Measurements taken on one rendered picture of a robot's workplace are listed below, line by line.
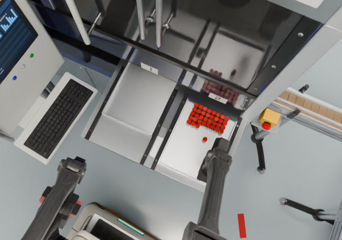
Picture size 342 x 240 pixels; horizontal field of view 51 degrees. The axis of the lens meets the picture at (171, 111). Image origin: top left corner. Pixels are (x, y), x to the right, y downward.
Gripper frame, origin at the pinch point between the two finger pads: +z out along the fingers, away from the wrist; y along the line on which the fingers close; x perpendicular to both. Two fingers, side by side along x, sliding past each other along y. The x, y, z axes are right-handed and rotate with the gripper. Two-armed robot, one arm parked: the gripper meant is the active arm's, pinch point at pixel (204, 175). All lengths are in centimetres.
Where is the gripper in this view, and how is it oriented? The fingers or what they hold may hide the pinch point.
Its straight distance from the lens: 148.3
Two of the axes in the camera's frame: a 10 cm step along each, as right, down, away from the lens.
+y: 4.0, -8.3, 4.0
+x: -9.1, -4.0, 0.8
